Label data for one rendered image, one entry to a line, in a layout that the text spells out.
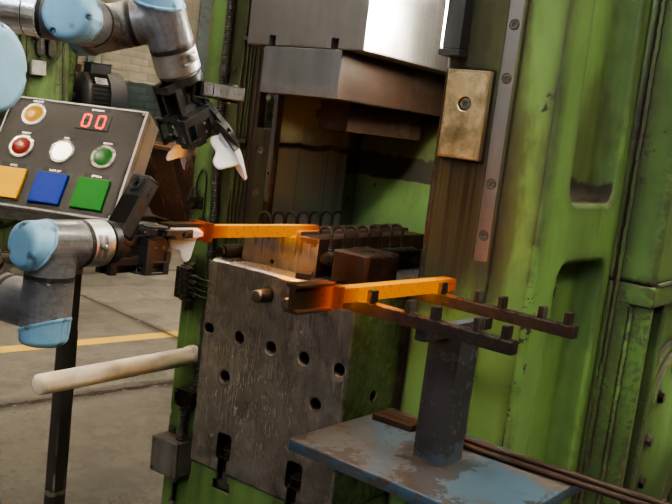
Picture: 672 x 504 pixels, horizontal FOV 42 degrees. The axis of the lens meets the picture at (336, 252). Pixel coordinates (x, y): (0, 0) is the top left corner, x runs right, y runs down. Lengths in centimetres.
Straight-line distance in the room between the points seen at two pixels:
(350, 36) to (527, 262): 55
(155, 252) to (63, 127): 68
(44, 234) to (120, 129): 74
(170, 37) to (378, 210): 94
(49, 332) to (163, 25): 51
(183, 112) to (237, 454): 75
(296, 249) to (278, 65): 38
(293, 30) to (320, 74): 12
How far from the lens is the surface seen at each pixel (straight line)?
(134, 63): 1091
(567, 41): 167
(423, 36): 189
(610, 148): 202
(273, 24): 185
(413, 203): 218
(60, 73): 678
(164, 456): 226
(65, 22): 134
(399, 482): 137
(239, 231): 165
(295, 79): 180
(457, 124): 172
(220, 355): 186
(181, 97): 150
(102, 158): 202
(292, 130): 205
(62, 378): 193
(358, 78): 179
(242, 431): 185
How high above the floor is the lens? 121
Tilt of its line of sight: 8 degrees down
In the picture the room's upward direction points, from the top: 7 degrees clockwise
